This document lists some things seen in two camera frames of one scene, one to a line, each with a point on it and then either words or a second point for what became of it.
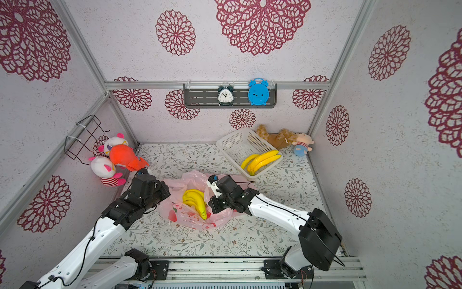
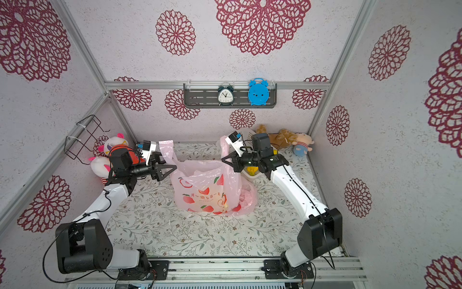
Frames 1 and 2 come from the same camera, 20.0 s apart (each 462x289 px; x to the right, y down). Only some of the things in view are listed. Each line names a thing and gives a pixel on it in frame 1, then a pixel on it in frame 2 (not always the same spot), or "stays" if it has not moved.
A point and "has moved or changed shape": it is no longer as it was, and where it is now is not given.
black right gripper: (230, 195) to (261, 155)
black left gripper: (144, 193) to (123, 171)
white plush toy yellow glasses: (119, 139) stays
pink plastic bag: (186, 205) has moved or changed shape
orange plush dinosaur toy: (124, 155) stays
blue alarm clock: (258, 91) stays
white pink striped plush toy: (103, 168) stays
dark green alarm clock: (225, 96) stays
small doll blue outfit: (301, 144) stays
